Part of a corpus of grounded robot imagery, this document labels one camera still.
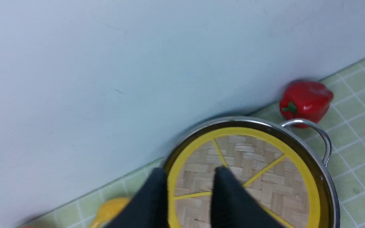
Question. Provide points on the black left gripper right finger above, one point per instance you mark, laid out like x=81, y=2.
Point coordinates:
x=233, y=207

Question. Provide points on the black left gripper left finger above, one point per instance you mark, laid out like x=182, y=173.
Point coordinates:
x=148, y=208

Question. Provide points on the yellow bamboo steamer basket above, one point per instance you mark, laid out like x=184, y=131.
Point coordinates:
x=270, y=171

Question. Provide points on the stainless steel pot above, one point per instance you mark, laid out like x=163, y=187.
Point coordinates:
x=309, y=141

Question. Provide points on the yellow banana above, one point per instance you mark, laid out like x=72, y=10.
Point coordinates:
x=109, y=210

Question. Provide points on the red bell pepper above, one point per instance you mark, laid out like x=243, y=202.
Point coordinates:
x=306, y=100

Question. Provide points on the green checkered tablecloth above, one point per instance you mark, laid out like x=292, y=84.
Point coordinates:
x=344, y=122

